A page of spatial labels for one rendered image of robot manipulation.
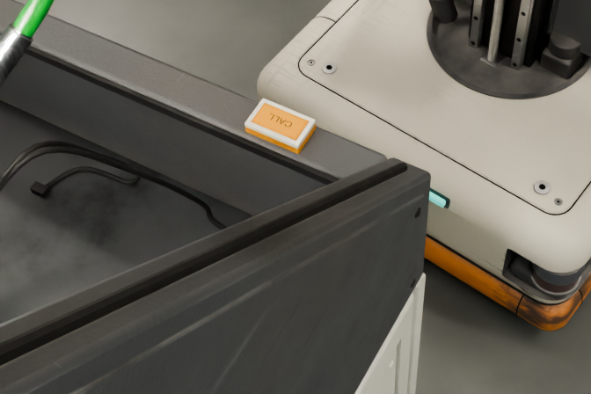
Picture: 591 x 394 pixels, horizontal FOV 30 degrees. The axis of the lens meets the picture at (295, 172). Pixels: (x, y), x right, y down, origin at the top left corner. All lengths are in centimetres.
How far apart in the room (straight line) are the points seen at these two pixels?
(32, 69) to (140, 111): 12
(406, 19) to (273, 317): 129
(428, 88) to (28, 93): 86
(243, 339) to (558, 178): 115
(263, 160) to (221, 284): 38
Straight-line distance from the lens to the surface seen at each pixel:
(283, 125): 89
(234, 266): 57
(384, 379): 105
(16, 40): 71
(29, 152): 83
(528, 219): 166
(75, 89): 101
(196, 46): 225
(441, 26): 189
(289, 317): 67
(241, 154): 93
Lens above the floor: 167
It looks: 55 degrees down
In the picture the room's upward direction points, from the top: 5 degrees counter-clockwise
